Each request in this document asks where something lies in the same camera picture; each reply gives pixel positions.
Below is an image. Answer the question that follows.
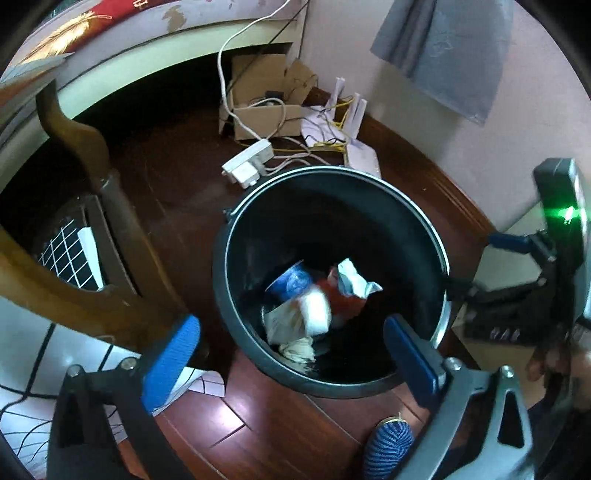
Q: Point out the white power cable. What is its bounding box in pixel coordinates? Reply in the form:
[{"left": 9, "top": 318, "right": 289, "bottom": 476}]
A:
[{"left": 217, "top": 0, "right": 293, "bottom": 140}]

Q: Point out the white tissue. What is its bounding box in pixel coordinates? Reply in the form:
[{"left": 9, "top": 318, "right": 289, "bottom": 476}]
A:
[{"left": 301, "top": 288, "right": 334, "bottom": 336}]

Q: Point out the blue striped slipper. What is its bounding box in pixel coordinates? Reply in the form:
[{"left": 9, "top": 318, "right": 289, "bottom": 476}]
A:
[{"left": 362, "top": 414, "right": 415, "bottom": 480}]

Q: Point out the person's right hand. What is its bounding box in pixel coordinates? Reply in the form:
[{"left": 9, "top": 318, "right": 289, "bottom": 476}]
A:
[{"left": 527, "top": 323, "right": 579, "bottom": 403}]

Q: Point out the red yellow printed blanket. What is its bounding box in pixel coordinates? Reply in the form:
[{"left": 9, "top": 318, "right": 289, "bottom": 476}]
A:
[{"left": 21, "top": 0, "right": 154, "bottom": 62}]

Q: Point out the red plastic bag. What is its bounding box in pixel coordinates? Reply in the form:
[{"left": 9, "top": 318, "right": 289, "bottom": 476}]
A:
[{"left": 323, "top": 265, "right": 371, "bottom": 329}]

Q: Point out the cardboard box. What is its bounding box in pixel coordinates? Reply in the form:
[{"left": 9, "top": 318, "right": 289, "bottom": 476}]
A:
[{"left": 219, "top": 53, "right": 320, "bottom": 142}]

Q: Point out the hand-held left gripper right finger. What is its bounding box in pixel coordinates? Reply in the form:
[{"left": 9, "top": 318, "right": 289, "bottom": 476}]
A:
[{"left": 382, "top": 314, "right": 536, "bottom": 480}]

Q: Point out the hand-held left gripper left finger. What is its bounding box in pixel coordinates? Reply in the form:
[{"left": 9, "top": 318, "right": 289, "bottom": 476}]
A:
[{"left": 46, "top": 315, "right": 202, "bottom": 480}]

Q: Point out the yellow cable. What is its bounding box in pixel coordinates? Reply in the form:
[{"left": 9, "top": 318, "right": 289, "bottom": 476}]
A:
[{"left": 272, "top": 93, "right": 363, "bottom": 160}]

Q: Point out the wooden chair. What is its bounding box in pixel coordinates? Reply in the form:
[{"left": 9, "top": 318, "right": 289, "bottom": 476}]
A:
[{"left": 0, "top": 76, "right": 195, "bottom": 357}]

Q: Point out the grey patterned curtain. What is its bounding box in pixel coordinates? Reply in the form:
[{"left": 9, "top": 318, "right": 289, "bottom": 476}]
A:
[{"left": 369, "top": 0, "right": 516, "bottom": 127}]

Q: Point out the white plastic bag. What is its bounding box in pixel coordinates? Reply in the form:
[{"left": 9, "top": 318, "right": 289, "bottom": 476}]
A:
[{"left": 337, "top": 258, "right": 384, "bottom": 299}]

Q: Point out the white bed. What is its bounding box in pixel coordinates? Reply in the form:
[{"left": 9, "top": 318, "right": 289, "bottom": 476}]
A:
[{"left": 0, "top": 0, "right": 308, "bottom": 154}]

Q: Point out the white router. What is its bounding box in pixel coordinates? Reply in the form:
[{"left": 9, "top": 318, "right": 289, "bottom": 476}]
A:
[{"left": 323, "top": 76, "right": 383, "bottom": 179}]

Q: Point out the blue paper cup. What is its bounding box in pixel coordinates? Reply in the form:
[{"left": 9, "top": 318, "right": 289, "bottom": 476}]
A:
[{"left": 265, "top": 261, "right": 315, "bottom": 306}]

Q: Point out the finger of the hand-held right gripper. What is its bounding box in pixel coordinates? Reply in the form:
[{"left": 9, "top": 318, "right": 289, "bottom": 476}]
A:
[
  {"left": 441, "top": 274, "right": 548, "bottom": 308},
  {"left": 487, "top": 230, "right": 557, "bottom": 267}
]

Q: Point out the black bucket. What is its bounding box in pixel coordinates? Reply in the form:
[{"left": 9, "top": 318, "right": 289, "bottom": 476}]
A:
[{"left": 212, "top": 166, "right": 451, "bottom": 400}]

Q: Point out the cream wrapper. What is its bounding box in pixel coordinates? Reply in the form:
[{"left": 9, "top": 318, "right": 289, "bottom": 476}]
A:
[{"left": 279, "top": 336, "right": 317, "bottom": 364}]

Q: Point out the white power strip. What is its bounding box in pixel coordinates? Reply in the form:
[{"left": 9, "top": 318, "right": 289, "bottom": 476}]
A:
[{"left": 221, "top": 139, "right": 273, "bottom": 189}]

